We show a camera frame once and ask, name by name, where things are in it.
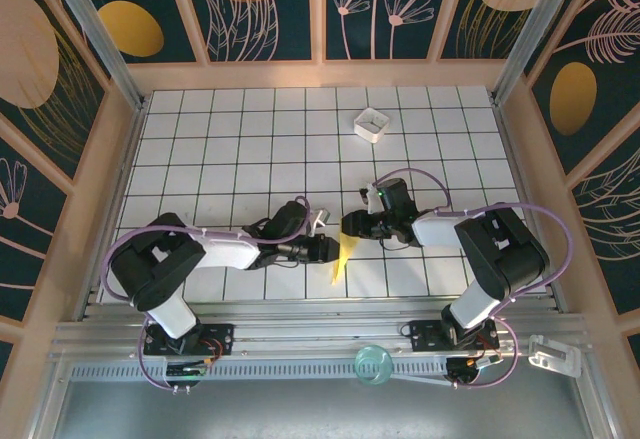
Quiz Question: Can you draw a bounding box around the yellow square paper sheet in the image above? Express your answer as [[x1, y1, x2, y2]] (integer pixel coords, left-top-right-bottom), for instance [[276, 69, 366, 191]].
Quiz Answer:
[[329, 231, 361, 288]]

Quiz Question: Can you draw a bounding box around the white square plastic box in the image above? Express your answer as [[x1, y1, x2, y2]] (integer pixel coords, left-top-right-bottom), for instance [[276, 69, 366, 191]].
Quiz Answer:
[[352, 106, 392, 144]]

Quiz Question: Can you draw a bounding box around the clear green glass cup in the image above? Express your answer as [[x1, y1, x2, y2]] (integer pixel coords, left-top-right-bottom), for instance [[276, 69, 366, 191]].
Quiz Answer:
[[353, 343, 394, 387]]

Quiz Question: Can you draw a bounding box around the grey metal shelf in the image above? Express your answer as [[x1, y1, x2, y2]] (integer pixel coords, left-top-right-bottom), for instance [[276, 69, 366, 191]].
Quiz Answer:
[[29, 376, 614, 439]]

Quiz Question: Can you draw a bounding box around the small black controller board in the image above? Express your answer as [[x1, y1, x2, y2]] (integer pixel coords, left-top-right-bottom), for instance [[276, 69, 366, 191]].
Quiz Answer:
[[446, 356, 501, 385], [164, 361, 210, 379]]

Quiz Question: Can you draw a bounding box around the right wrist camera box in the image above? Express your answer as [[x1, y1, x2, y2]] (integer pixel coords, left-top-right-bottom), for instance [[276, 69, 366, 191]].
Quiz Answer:
[[358, 182, 382, 215]]

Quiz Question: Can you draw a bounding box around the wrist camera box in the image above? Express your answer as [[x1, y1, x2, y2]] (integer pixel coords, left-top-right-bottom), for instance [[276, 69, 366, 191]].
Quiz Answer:
[[307, 207, 331, 236], [358, 182, 382, 215]]

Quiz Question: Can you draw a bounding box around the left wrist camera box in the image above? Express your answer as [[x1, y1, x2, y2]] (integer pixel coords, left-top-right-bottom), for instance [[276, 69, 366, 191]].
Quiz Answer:
[[307, 207, 331, 236]]

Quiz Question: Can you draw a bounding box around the aluminium table frame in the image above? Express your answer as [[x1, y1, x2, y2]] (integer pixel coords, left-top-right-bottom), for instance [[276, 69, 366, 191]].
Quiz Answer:
[[49, 298, 591, 363]]

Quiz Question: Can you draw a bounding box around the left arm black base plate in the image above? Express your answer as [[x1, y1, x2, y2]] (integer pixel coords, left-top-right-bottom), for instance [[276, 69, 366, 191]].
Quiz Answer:
[[143, 322, 236, 358]]

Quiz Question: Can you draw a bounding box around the grey slotted cable duct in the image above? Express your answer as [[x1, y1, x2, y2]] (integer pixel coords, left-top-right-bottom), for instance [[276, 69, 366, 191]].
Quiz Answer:
[[64, 358, 454, 383]]

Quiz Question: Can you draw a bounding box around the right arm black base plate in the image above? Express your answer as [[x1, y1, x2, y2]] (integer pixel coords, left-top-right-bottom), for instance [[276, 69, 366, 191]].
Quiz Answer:
[[408, 319, 501, 353]]

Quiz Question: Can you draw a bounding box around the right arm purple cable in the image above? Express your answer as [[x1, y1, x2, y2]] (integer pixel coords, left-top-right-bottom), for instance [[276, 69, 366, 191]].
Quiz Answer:
[[369, 168, 574, 390]]

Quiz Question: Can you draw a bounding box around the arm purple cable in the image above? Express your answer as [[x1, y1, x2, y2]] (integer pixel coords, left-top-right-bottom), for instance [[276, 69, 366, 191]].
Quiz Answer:
[[101, 195, 321, 391], [369, 168, 574, 390]]

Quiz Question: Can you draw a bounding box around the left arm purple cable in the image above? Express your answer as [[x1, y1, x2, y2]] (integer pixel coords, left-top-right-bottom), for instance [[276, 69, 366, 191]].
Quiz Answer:
[[101, 195, 321, 391]]

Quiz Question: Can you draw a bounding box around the white plastic bracket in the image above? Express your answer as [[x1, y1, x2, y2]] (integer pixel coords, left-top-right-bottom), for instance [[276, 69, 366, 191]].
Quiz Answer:
[[528, 334, 584, 378]]

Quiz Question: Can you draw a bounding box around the aluminium corner post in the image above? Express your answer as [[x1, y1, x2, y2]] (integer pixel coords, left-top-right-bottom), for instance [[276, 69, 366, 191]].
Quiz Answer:
[[42, 0, 146, 110], [492, 0, 586, 105]]

